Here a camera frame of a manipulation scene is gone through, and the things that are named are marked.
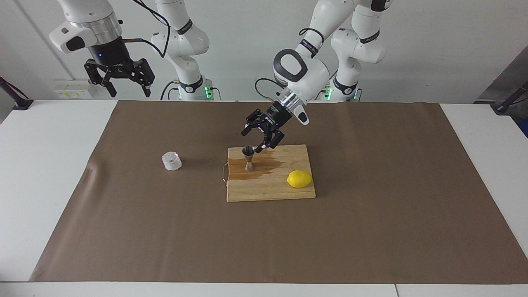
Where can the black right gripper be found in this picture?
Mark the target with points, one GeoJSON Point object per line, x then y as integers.
{"type": "Point", "coordinates": [112, 55]}

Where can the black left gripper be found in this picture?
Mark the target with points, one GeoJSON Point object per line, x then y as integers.
{"type": "Point", "coordinates": [274, 119]}

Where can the steel double jigger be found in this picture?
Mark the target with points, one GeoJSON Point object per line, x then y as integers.
{"type": "Point", "coordinates": [248, 166]}

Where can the clear plastic cup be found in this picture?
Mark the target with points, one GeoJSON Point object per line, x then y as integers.
{"type": "Point", "coordinates": [171, 161]}

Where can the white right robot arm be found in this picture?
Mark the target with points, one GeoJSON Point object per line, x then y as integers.
{"type": "Point", "coordinates": [181, 41]}

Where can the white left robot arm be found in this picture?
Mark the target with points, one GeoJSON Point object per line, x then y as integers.
{"type": "Point", "coordinates": [313, 74]}

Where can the wooden cutting board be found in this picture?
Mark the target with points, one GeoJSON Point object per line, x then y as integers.
{"type": "Point", "coordinates": [268, 189]}

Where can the yellow lemon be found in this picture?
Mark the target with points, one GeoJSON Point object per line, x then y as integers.
{"type": "Point", "coordinates": [299, 179]}

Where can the brown paper table mat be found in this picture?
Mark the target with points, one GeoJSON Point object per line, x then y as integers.
{"type": "Point", "coordinates": [264, 239]}

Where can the dark grey panel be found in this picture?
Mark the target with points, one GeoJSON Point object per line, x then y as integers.
{"type": "Point", "coordinates": [507, 78]}

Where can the blue object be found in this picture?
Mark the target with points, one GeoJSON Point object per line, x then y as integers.
{"type": "Point", "coordinates": [525, 128]}

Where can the white wall socket strip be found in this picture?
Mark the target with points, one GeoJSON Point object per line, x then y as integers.
{"type": "Point", "coordinates": [74, 90]}

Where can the black clamp mount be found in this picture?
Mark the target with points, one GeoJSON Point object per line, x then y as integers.
{"type": "Point", "coordinates": [505, 106]}
{"type": "Point", "coordinates": [20, 103]}

